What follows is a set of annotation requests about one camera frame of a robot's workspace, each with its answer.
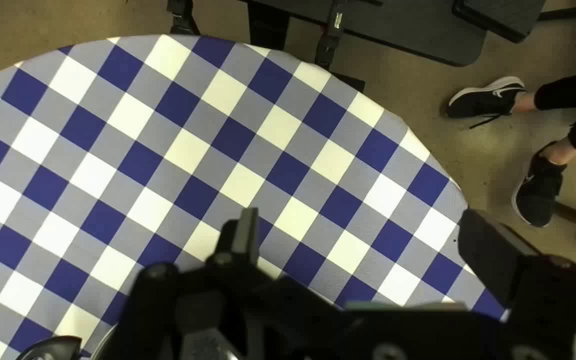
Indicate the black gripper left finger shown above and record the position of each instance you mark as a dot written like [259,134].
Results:
[249,232]

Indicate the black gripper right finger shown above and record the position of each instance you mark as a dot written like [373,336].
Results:
[490,261]

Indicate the black sneaker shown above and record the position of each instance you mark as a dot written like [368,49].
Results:
[485,100]
[540,191]

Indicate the blue white checkered tablecloth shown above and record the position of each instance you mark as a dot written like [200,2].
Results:
[169,132]

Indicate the dark grey flat box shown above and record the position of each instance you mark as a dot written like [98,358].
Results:
[501,13]

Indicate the black side table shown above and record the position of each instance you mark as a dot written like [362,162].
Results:
[400,27]

